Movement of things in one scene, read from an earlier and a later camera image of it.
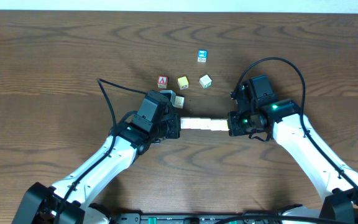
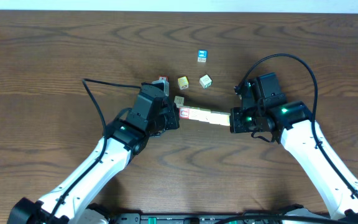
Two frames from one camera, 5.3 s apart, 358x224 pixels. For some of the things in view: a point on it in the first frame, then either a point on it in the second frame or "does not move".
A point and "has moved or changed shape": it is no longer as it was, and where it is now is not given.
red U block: (187, 122) to (184, 113)
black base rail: (201, 218) does not move
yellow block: (205, 123) to (204, 116)
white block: (195, 123) to (194, 114)
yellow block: (215, 125) to (215, 118)
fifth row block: (223, 124) has moved or changed shape
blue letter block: (202, 56) does not move
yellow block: (183, 83) does not move
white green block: (206, 81) does not move
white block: (179, 102) does not move
